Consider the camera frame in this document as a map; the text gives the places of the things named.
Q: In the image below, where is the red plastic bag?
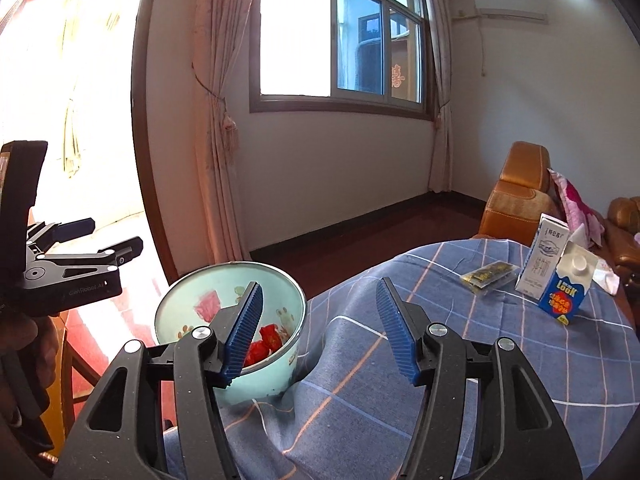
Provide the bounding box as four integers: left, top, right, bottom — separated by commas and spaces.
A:
244, 324, 283, 367

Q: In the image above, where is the person's left hand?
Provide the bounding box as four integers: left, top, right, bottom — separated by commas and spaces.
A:
1, 311, 60, 428

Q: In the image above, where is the mint green enamel basin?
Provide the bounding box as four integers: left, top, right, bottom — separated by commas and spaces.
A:
154, 261, 307, 406

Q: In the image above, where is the blue plaid tablecloth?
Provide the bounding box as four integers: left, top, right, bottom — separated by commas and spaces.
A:
162, 237, 640, 480

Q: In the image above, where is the small clear yellow packet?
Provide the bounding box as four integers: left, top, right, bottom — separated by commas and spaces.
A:
460, 261, 520, 294

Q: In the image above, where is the white tall milk carton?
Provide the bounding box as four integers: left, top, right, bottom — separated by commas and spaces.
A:
515, 214, 570, 300

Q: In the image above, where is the blue Look milk carton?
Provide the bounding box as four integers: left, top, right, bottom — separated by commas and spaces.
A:
538, 242, 598, 325

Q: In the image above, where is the brown leather chaise sofa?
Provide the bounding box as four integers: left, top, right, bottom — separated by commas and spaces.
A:
477, 141, 564, 246

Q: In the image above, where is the white folded cloth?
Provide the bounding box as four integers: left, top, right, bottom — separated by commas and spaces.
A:
592, 258, 620, 296

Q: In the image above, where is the pink floral pillow on chaise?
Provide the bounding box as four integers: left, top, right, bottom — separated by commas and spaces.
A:
549, 169, 604, 249

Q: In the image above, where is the brown leather long sofa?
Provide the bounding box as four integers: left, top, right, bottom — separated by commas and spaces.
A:
605, 196, 639, 284

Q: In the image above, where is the beige left curtain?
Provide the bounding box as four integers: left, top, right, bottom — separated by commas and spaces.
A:
192, 0, 253, 263

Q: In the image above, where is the beige curtain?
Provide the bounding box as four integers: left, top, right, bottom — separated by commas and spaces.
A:
425, 0, 454, 193
192, 0, 253, 263

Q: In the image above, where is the white air conditioner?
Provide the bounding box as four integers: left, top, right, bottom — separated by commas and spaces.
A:
474, 0, 548, 24

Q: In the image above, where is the beige right curtain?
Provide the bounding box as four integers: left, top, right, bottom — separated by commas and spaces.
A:
425, 0, 454, 193

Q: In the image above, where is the window with grey frame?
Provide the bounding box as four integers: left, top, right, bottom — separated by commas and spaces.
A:
250, 0, 435, 119

